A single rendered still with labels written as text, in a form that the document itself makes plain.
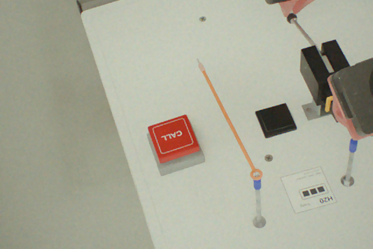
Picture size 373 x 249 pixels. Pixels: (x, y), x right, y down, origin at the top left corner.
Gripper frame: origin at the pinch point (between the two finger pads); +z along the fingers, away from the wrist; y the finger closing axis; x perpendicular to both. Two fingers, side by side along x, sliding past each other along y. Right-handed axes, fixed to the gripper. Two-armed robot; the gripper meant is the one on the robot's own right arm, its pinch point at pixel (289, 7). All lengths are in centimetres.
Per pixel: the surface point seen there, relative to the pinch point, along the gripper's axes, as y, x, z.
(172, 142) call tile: -18.5, -13.0, 1.7
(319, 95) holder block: -1.5, -13.9, -2.4
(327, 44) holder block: 1.3, -8.5, -3.5
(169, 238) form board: -21.6, -23.3, 3.5
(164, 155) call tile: -19.8, -14.4, 1.5
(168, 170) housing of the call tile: -19.7, -15.3, 3.9
